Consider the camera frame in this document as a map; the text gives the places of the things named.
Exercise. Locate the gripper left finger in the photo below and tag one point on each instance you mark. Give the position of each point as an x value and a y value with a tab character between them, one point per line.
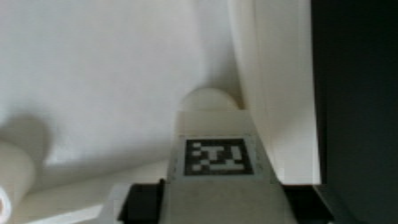
134	203

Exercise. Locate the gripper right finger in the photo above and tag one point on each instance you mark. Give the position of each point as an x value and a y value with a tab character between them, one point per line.
310	205

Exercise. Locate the white leg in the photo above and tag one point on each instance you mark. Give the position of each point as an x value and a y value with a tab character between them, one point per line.
223	189

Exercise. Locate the white square tabletop tray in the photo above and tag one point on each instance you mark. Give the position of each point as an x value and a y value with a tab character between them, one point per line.
103	60

